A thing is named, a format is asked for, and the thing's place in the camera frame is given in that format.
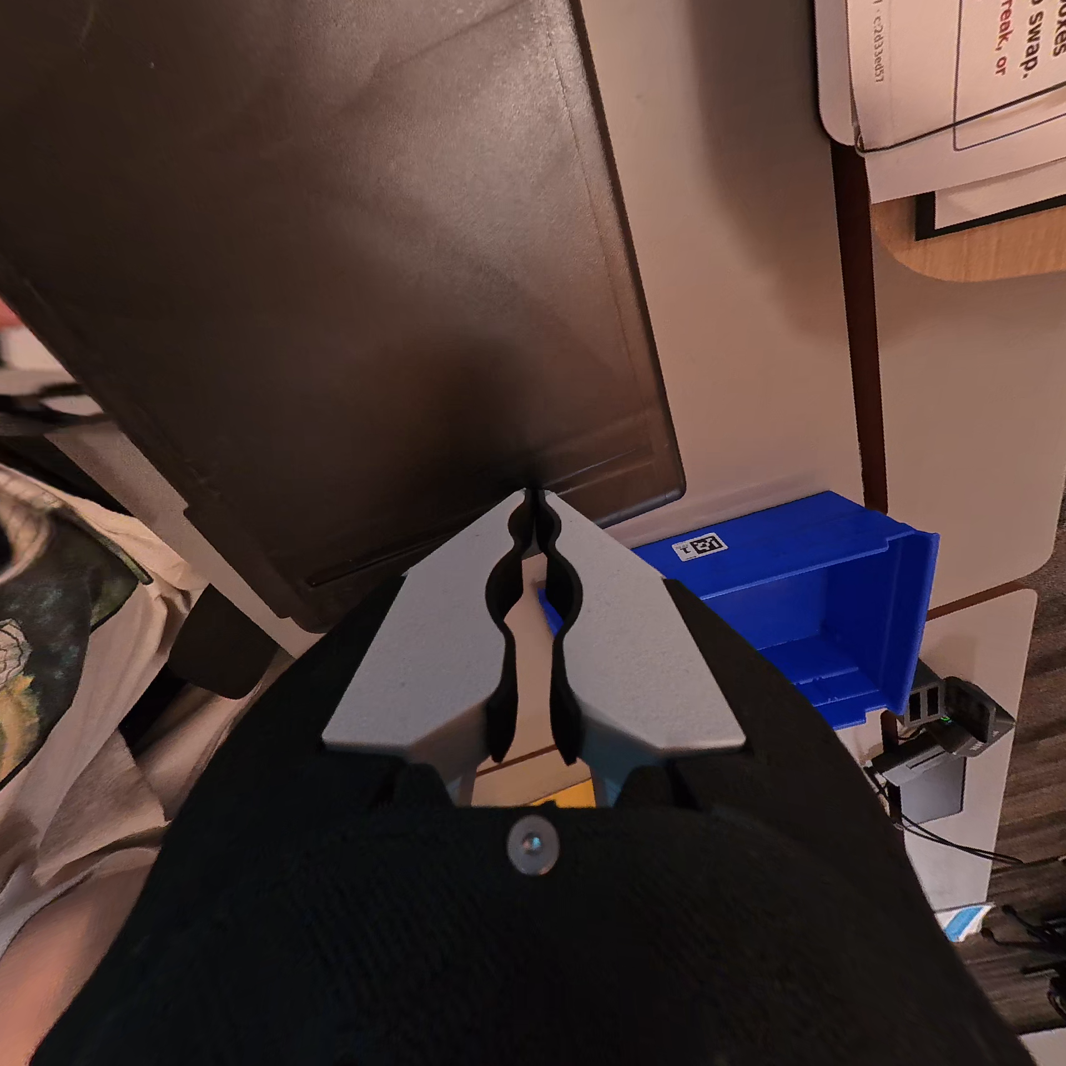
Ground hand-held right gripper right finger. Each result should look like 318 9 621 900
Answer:
533 488 748 809

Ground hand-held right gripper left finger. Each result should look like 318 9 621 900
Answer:
321 488 534 807

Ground white desk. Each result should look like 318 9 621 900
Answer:
46 0 1066 944

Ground blue plastic bin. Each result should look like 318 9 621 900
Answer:
537 490 942 732

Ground black power adapter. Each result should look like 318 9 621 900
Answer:
903 662 1019 759

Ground blue and white packet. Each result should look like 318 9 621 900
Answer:
934 903 994 944

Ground light wooden board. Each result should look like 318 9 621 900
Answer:
870 195 1066 284

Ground black framed sheet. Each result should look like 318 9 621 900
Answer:
914 190 1066 243

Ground white printed paper sheet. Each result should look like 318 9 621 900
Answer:
814 0 1066 206

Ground thin black cable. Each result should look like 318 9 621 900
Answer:
866 766 1027 864

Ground black cable bundle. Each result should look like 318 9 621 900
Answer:
981 903 1066 1034

